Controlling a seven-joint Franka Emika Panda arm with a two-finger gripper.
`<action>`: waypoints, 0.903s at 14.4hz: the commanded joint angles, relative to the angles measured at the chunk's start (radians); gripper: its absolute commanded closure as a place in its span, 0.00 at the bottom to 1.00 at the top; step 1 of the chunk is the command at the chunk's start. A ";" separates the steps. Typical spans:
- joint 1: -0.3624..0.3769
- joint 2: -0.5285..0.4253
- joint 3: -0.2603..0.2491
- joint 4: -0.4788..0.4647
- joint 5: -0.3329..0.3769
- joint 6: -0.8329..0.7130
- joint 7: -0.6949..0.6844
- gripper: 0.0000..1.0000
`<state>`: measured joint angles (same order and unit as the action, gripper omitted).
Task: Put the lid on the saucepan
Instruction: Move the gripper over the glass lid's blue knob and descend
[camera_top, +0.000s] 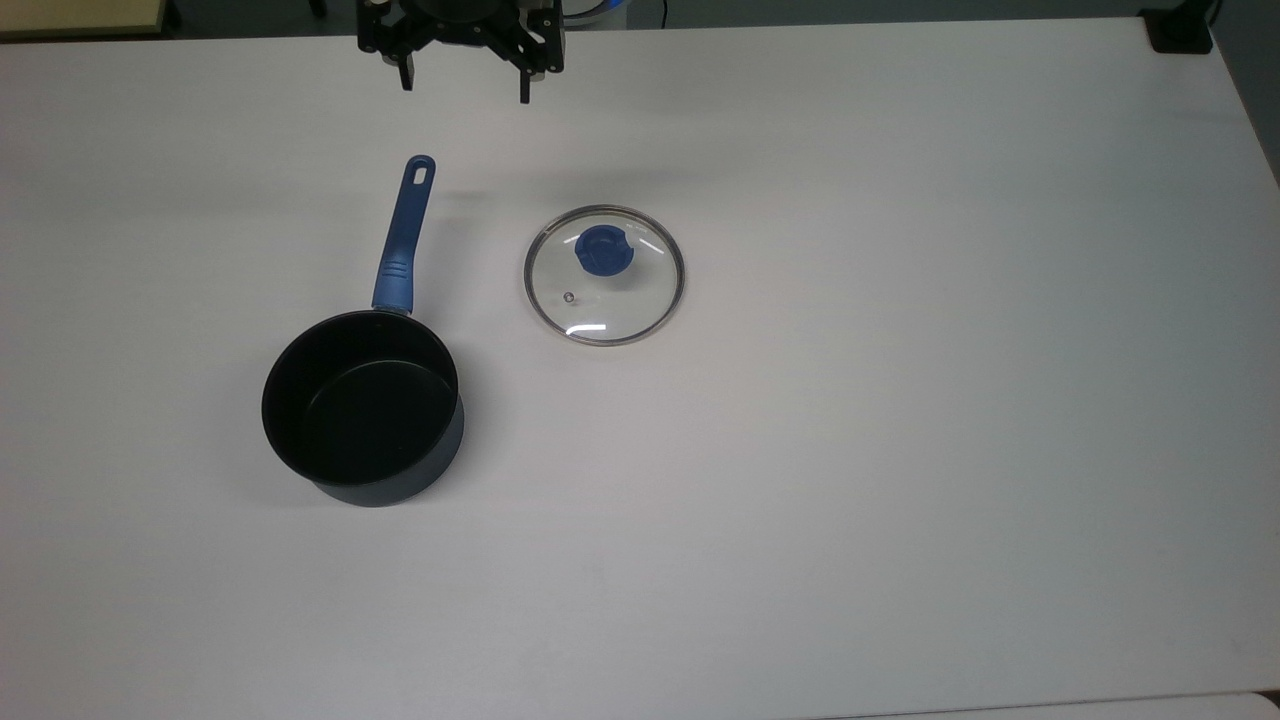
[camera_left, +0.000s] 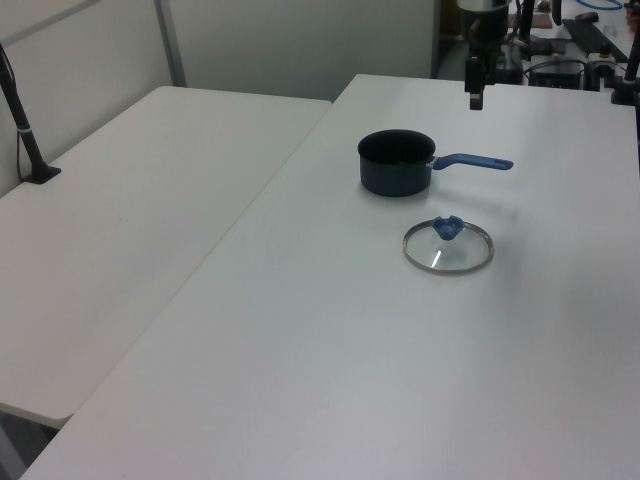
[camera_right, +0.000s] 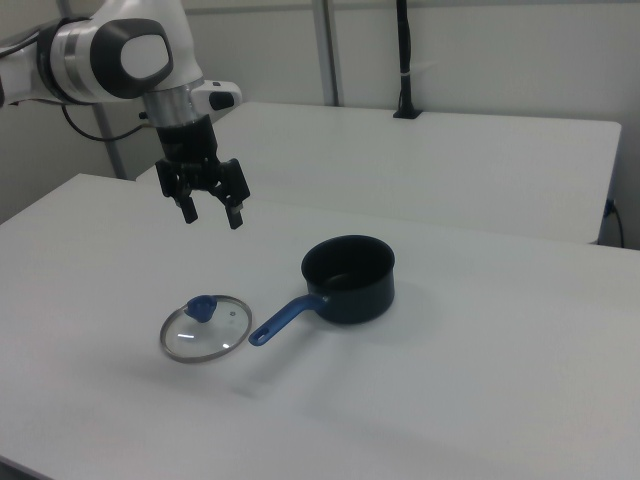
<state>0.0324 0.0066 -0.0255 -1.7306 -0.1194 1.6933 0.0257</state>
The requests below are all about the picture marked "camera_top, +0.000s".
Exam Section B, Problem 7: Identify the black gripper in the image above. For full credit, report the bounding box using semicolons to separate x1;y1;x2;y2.
357;0;567;105

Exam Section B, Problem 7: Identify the glass lid with blue knob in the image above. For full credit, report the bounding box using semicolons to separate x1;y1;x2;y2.
523;204;687;348

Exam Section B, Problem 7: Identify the wooden board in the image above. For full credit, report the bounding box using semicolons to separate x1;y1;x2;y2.
0;0;168;41

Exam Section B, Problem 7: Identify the black clamp base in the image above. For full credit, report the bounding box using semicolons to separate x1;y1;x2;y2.
1143;0;1223;55

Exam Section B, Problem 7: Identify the dark saucepan with blue handle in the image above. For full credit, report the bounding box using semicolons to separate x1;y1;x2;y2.
261;154;467;509

